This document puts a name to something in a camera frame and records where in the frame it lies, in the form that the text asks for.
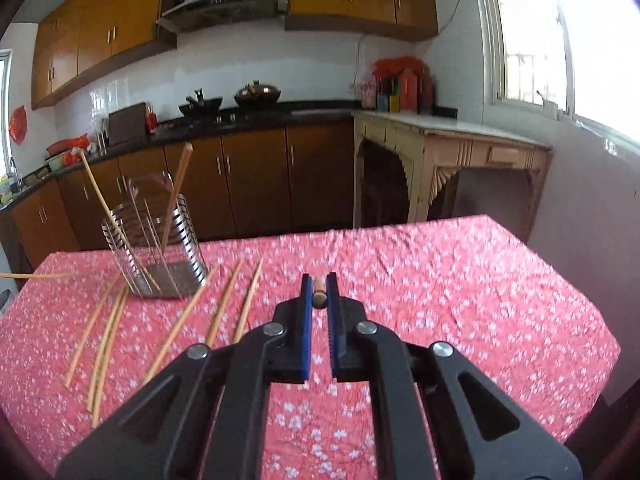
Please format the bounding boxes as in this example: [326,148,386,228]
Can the long wooden upper cabinets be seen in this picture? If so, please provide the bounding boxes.
[31,0,178,111]

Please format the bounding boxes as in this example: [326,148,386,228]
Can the red gift box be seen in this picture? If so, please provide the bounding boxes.
[398,67,420,114]

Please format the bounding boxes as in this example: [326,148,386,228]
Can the black wok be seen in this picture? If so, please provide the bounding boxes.
[178,88,224,117]

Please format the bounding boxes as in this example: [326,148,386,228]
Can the beige carved side table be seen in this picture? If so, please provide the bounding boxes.
[352,110,554,242]

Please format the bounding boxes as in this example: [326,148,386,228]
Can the small window by sink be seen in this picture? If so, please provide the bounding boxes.
[0,49,14,181]

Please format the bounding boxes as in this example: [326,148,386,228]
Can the metal wire chopstick holder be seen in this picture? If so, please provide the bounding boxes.
[101,172,209,300]

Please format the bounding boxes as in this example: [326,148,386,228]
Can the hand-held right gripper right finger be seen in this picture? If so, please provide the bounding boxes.
[326,273,584,480]

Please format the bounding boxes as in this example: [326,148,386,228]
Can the wall cable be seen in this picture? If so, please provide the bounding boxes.
[352,0,477,87]

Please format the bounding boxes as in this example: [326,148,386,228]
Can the dark lidded pot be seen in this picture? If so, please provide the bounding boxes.
[233,80,282,109]

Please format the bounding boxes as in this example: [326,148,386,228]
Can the red basin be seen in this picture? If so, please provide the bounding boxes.
[46,133,91,157]

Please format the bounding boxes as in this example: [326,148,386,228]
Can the red floral tablecloth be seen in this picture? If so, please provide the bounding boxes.
[0,214,622,480]

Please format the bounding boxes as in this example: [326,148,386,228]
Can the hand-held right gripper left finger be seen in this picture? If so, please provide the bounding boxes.
[55,274,314,480]

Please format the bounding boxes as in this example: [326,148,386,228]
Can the wooden lower cabinets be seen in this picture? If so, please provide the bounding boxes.
[0,120,357,281]

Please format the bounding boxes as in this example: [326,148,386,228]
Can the large bright window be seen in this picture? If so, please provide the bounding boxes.
[472,0,640,157]

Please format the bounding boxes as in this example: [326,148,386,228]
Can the black kitchen countertop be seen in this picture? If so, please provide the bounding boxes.
[0,100,459,211]

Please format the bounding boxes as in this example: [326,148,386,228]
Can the red wall decoration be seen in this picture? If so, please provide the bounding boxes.
[8,104,27,146]

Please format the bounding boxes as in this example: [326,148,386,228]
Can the brown cutting board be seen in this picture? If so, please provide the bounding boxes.
[107,102,152,146]

